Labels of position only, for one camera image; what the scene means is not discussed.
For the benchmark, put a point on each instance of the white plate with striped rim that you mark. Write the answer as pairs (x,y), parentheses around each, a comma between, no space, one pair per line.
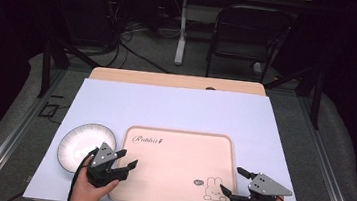
(78,142)

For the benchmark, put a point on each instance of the wooden tray with rabbit print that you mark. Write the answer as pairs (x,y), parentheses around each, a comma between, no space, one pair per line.
(176,167)

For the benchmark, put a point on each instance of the dark equipment rack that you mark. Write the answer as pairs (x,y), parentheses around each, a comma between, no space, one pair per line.
(114,10)

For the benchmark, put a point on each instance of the aluminium floor rail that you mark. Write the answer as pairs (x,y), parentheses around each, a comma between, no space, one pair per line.
(327,163)
(11,136)

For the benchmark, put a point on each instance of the black metal frame stand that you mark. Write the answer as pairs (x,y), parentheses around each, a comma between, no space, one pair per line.
(46,66)
(317,95)

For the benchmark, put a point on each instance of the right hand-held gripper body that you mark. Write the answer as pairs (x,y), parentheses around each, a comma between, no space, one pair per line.
(266,186)

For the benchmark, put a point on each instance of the person's left hand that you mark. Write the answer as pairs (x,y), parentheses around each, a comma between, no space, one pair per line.
(84,194)

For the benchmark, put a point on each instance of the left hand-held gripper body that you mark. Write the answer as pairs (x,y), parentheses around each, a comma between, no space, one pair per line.
(103,159)

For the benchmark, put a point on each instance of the white table sheet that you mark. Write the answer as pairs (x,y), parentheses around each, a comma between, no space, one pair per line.
(172,108)

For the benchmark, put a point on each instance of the black folding chair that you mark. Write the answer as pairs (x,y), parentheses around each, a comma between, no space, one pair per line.
(248,51)

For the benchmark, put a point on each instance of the white desk leg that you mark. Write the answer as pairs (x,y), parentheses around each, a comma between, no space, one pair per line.
(182,30)

